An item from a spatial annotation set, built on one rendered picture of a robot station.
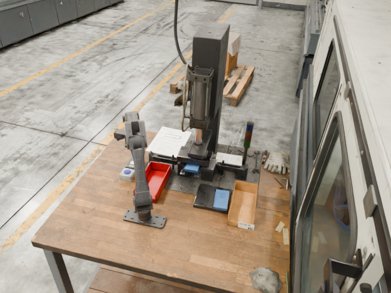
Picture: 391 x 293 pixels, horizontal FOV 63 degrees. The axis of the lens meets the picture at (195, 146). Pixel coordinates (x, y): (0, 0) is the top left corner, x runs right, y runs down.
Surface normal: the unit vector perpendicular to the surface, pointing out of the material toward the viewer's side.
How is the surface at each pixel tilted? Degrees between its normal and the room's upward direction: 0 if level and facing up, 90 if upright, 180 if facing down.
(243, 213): 0
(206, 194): 0
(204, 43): 90
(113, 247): 0
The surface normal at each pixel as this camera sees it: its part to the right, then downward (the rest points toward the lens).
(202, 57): -0.23, 0.56
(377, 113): 0.04, -0.81
